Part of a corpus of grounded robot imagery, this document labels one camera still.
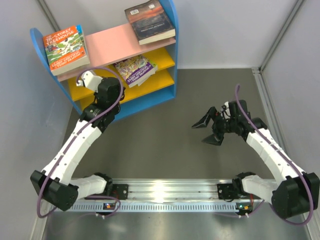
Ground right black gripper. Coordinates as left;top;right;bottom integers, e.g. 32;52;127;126
192;106;238;146

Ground purple 52-storey treehouse book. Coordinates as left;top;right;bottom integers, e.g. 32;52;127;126
113;55;158;88

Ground lime 65-storey treehouse book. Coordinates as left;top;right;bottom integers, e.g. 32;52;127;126
137;79;146;86

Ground orange 78-storey treehouse book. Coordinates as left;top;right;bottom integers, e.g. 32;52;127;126
42;25;90;76

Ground dark two cities book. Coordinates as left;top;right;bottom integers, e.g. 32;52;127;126
124;0;176;45

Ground light blue 26-storey book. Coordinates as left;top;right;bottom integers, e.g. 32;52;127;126
76;24;86;48

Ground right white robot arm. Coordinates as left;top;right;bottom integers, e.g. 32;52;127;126
192;99;320;220

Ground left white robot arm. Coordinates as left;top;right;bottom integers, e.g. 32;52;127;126
30;76;125;211

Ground colourful wooden bookshelf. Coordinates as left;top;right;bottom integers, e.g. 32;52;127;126
30;0;179;120

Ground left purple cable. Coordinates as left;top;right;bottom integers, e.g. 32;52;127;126
36;66;125;219

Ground purple cable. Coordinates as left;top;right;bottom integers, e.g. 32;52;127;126
234;84;315;226
36;66;125;219

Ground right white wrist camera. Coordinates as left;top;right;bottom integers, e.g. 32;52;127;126
220;101;231;119

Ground aluminium mounting rail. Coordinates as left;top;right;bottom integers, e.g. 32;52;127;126
110;178;232;204

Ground perforated cable tray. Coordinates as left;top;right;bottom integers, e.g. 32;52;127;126
69;201;253;213

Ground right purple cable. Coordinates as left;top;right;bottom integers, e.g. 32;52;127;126
234;84;315;226

